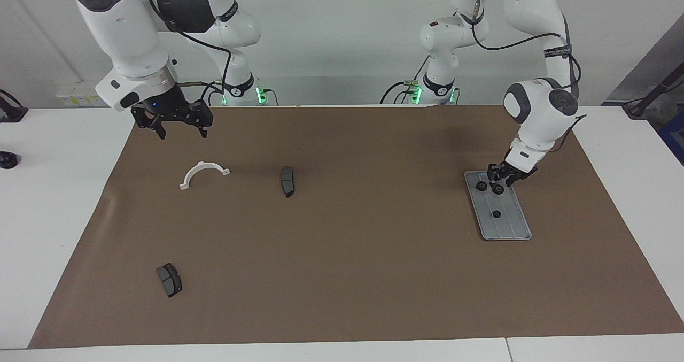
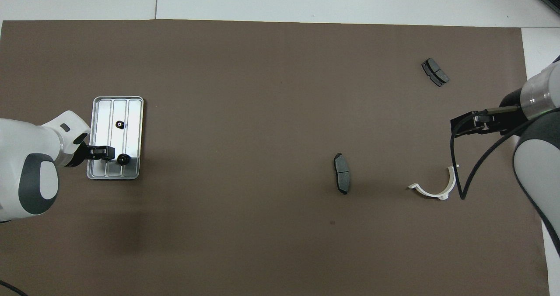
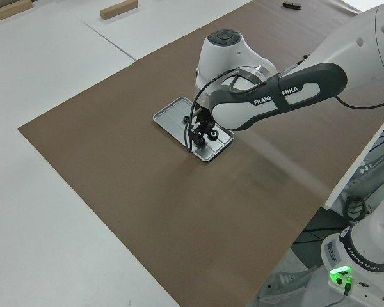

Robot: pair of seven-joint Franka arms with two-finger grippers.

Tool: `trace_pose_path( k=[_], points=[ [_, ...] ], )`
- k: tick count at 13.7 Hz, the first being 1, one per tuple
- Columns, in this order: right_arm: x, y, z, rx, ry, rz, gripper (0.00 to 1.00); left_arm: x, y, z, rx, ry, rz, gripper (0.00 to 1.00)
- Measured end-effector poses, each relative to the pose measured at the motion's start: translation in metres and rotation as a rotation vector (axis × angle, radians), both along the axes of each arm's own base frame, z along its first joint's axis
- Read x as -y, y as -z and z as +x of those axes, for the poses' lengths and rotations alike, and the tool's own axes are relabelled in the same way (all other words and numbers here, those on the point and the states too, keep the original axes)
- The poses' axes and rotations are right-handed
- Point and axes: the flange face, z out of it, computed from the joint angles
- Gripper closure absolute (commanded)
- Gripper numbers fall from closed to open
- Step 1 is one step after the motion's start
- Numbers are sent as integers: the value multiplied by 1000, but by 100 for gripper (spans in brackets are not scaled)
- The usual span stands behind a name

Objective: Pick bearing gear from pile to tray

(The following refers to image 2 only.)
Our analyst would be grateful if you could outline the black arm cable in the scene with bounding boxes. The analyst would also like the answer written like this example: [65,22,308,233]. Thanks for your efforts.
[451,107,532,200]
[0,280,28,296]

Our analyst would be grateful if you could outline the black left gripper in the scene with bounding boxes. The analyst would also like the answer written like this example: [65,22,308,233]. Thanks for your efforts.
[70,143,116,169]

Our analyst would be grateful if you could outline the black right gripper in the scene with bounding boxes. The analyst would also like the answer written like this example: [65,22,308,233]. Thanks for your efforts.
[451,91,532,136]

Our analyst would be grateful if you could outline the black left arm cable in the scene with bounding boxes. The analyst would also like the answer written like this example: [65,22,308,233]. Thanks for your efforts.
[0,280,28,296]

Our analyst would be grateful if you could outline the brown table mat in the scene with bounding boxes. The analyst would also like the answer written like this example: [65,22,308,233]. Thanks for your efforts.
[0,20,551,296]

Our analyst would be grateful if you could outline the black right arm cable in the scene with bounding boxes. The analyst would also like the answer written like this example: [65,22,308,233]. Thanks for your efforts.
[451,107,532,200]

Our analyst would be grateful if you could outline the white semicircular plastic bracket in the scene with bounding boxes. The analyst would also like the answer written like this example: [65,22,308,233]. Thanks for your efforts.
[408,164,460,200]

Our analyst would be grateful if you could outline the slim dark brake pad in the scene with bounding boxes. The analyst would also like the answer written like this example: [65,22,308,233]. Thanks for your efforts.
[334,153,351,195]

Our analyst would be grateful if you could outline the wide grey brake pad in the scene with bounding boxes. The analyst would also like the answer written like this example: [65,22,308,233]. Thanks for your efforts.
[421,58,450,87]

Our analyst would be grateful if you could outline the silver metal tray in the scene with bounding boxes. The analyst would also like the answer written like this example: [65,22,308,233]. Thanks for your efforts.
[87,96,144,181]

